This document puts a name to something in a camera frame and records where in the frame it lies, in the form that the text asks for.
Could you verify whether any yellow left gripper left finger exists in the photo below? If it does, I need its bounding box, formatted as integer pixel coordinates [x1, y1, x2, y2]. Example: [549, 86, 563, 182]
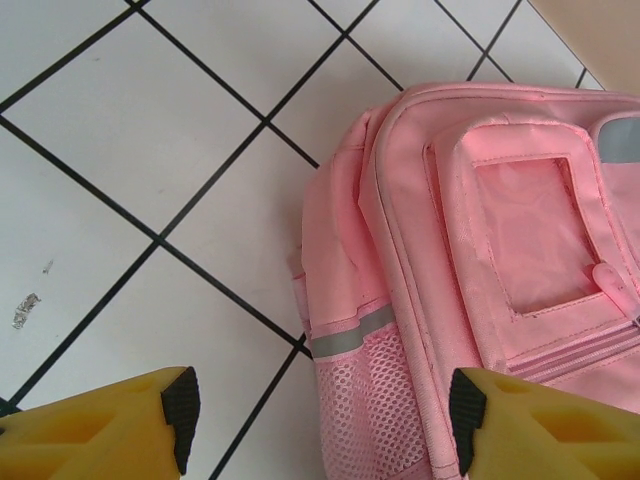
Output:
[0, 365, 201, 480]

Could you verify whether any small silver foil scrap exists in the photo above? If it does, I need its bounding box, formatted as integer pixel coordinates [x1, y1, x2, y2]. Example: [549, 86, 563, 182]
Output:
[12, 292, 44, 331]

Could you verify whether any pink school backpack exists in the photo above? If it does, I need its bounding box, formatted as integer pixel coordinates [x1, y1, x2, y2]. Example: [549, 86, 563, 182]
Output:
[289, 82, 640, 480]

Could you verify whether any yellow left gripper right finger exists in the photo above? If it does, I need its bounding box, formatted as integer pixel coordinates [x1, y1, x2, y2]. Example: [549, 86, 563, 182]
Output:
[449, 367, 640, 480]

